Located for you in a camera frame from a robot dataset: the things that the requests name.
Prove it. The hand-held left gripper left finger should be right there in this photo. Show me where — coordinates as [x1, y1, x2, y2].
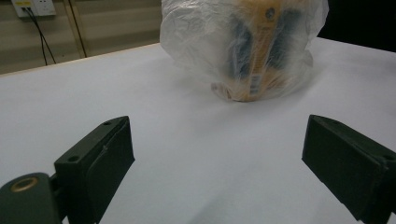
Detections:
[54, 116, 135, 224]

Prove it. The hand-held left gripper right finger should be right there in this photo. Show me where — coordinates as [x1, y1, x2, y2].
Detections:
[302, 114, 396, 224]

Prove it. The orange drink bottle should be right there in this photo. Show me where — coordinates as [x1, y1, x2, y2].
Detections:
[260, 0, 302, 94]
[226, 12, 261, 102]

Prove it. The clear plastic bag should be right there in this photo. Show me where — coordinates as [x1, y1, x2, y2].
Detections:
[159, 0, 330, 103]

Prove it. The white table mat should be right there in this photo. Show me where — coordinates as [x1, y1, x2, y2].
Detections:
[0, 36, 396, 224]

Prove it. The wooden table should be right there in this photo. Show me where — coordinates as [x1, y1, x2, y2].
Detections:
[0, 42, 162, 78]

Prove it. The black curtain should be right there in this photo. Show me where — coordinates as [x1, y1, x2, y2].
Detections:
[317, 0, 396, 53]

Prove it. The black wall cable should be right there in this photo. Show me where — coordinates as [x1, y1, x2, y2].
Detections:
[24, 7, 58, 66]

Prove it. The white wall socket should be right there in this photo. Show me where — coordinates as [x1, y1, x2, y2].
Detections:
[11, 0, 57, 18]

